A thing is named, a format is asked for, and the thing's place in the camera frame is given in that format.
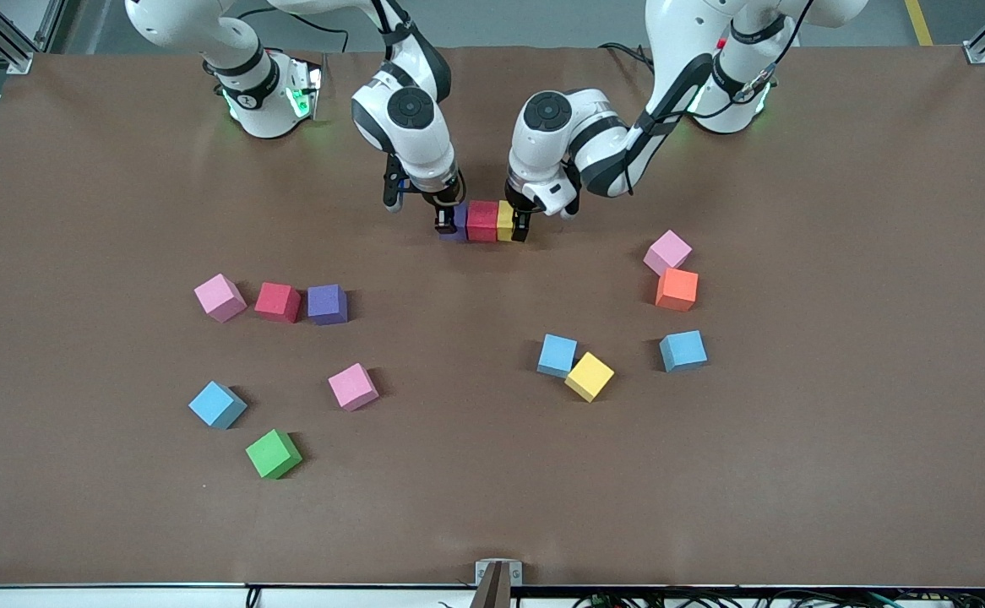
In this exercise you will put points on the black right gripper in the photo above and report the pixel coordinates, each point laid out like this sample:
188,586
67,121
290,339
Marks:
442,203

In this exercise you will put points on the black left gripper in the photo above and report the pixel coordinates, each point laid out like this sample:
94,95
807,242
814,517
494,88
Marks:
519,223

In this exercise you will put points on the purple foam block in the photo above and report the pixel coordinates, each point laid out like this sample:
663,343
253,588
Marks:
328,304
463,223

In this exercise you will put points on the yellow foam block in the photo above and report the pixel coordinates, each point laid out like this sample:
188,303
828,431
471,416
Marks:
504,221
589,376

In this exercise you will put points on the red foam block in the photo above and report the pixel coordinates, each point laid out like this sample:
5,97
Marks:
278,301
482,221

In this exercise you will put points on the blue foam block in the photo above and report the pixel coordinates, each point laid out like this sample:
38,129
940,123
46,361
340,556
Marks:
557,355
217,404
682,350

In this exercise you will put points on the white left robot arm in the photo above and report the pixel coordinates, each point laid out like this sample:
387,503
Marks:
535,159

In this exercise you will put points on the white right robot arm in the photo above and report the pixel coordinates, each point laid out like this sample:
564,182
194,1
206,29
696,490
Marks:
425,156

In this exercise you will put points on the pink foam block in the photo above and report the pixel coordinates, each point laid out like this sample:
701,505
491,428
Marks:
668,252
353,387
220,297

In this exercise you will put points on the orange foam block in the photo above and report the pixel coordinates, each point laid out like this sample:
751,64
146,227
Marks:
677,289

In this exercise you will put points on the brown table mat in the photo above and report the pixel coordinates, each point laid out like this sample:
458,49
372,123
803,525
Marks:
492,473

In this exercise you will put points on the green foam block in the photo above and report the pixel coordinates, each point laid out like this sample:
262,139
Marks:
273,453

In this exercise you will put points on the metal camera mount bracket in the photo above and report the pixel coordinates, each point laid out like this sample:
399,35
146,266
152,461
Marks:
497,583

